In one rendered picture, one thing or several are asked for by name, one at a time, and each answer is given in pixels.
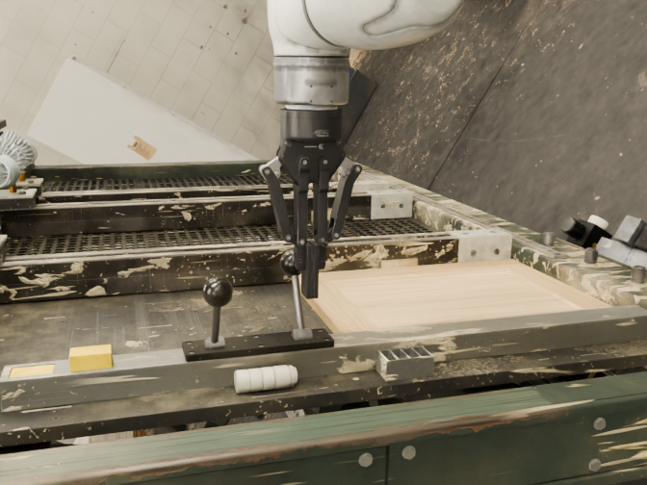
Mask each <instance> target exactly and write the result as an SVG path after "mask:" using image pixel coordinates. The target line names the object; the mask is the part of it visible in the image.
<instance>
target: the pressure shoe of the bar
mask: <svg viewBox="0 0 647 485"><path fill-rule="evenodd" d="M411 266H418V259H417V258H412V259H398V260H383V261H380V268H397V267H411Z"/></svg>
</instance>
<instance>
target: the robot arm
mask: <svg viewBox="0 0 647 485"><path fill-rule="evenodd" d="M465 1H466V0H268V21H269V31H270V35H271V38H272V45H273V53H274V56H275V57H281V58H274V61H273V66H274V101H275V102H276V103H278V104H285V108H284V109H280V145H279V147H278V149H277V151H276V158H274V159H273V160H271V161H270V162H269V163H267V164H266V165H260V166H259V168H258V169H259V172H260V173H261V175H262V176H263V178H264V179H265V181H266V182H267V185H268V189H269V193H270V197H271V201H272V207H273V211H274V215H275V219H276V223H277V228H278V232H279V236H280V237H281V238H282V239H283V240H284V241H285V242H286V243H293V244H294V247H295V254H294V256H295V257H294V265H295V267H296V269H297V270H301V293H302V294H303V295H304V296H305V297H306V299H311V298H319V269H324V267H325V252H326V247H327V246H328V244H329V242H331V241H333V240H339V239H340V238H341V234H342V230H343V226H344V222H345V218H346V214H347V210H348V207H349V201H350V197H351V193H352V189H353V185H354V182H355V181H356V179H357V178H358V176H359V175H360V173H361V172H362V166H361V165H359V164H356V163H354V162H352V161H351V160H349V159H348V158H346V153H345V150H344V148H343V146H342V120H343V110H341V109H338V105H345V104H347V103H348V102H349V68H350V62H349V59H343V58H349V54H350V49H351V48H352V49H359V50H381V49H391V48H397V47H403V46H407V45H411V44H415V43H417V42H420V41H423V40H425V39H428V38H431V37H433V36H434V35H436V34H437V33H439V32H440V31H442V30H443V29H445V28H446V27H447V26H448V25H449V24H450V23H451V22H452V21H453V20H454V19H455V18H456V17H457V15H458V14H459V12H460V11H461V9H462V7H463V6H464V4H465ZM281 166H282V167H283V168H284V170H285V171H286V172H287V174H288V175H289V177H290V178H291V179H292V180H293V189H294V232H292V229H291V225H290V221H289V218H288V213H287V209H286V205H285V201H284V197H283V192H282V189H281V186H280V183H279V180H278V179H277V178H279V177H280V174H281V173H280V167H281ZM339 166H341V168H340V173H341V174H342V175H341V177H340V180H339V183H338V187H337V191H336V194H335V198H334V202H333V206H332V210H331V214H330V218H329V222H328V225H327V194H328V191H329V180H330V179H331V177H332V176H333V175H334V173H335V172H336V170H337V169H338V167H339ZM311 183H312V186H313V194H314V196H313V239H314V241H313V240H307V201H308V192H309V184H311Z"/></svg>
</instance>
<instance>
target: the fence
mask: <svg viewBox="0 0 647 485"><path fill-rule="evenodd" d="M329 335H330V336H331V337H332V338H333V340H334V347H327V348H317V349H307V350H298V351H289V352H279V353H270V354H260V355H251V356H242V357H232V358H222V359H214V360H204V361H194V362H186V360H185V356H184V352H183V348H180V349H170V350H160V351H150V352H140V353H130V354H120V355H112V358H113V367H112V368H105V369H95V370H77V371H70V367H69V360H61V361H51V362H40V363H31V364H21V365H11V366H5V367H4V369H3V372H2V375H1V377H0V399H1V409H2V412H9V411H17V410H25V409H34V408H42V407H51V406H59V405H67V404H76V403H85V402H94V401H101V400H110V399H119V398H127V397H136V396H152V395H160V394H169V393H177V392H186V391H194V390H203V389H212V388H219V387H228V386H235V385H234V372H235V370H248V369H257V368H258V369H260V368H265V367H274V366H283V365H287V366H291V365H292V366H293V367H296V369H297V373H298V378H304V377H313V376H322V375H330V374H338V373H347V372H356V371H364V370H376V351H377V350H383V349H392V348H402V347H411V346H419V345H423V346H424V348H425V349H426V350H427V351H428V352H429V353H431V354H432V355H434V363H440V362H449V361H456V360H465V359H474V358H482V357H491V356H499V355H507V354H516V353H525V352H533V351H541V350H550V349H559V348H567V347H575V346H584V345H600V344H609V343H617V342H626V341H634V340H643V339H647V310H646V309H644V308H642V307H640V306H638V305H626V306H616V307H607V308H596V309H586V310H577V311H566V312H556V313H547V314H537V315H526V316H517V317H507V318H496V319H478V320H467V321H458V322H448V323H437V324H428V325H418V326H408V327H398V328H388V329H378V330H368V331H358V332H349V333H338V334H329ZM45 365H55V368H54V372H53V373H48V374H39V375H29V376H19V377H11V378H10V375H11V372H12V369H16V368H26V367H35V366H45Z"/></svg>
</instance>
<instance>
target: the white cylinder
mask: <svg viewBox="0 0 647 485"><path fill-rule="evenodd" d="M297 383H298V373H297V369H296V367H293V366H292V365H291V366H287V365H283V366H274V367H265V368H260V369H258V368H257V369H248V370H235V372H234V385H235V390H236V393H237V394H242V393H248V392H259V391H261V390H262V391H267V390H272V389H284V388H289V387H294V386H295V384H297Z"/></svg>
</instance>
